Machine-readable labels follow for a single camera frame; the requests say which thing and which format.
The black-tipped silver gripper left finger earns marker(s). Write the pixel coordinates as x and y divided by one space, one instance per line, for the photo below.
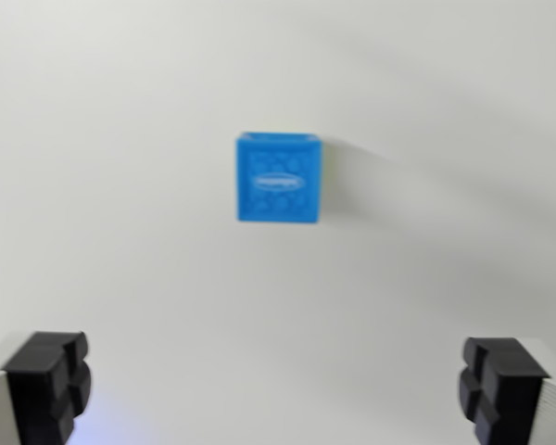
37 389

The green cube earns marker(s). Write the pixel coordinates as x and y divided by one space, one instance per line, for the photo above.
326 162

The black-tipped silver gripper right finger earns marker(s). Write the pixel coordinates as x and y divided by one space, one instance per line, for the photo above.
509 394

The blue embossed cube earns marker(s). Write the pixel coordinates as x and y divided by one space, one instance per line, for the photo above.
278 181

